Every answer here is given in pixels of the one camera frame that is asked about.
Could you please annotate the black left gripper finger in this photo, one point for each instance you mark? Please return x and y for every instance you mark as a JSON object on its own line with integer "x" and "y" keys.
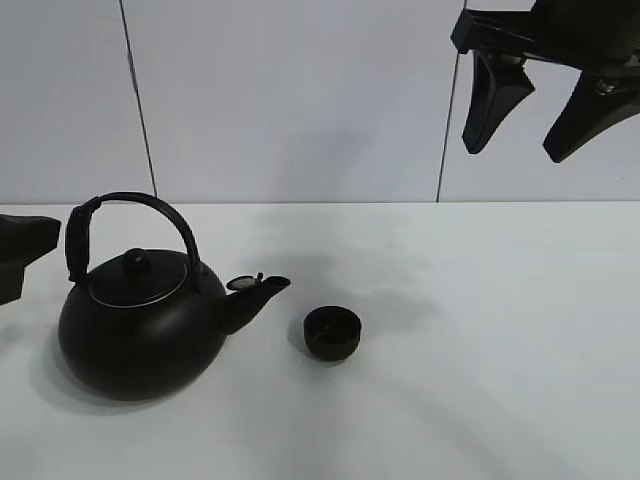
{"x": 24, "y": 239}

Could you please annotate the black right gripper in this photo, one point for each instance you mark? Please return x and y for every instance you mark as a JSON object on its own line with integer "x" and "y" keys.
{"x": 597, "y": 37}

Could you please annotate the black round teapot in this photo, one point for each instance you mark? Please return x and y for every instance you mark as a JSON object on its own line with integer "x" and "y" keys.
{"x": 149, "y": 321}

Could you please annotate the small black teacup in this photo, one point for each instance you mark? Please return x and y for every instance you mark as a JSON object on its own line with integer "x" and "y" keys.
{"x": 332, "y": 333}

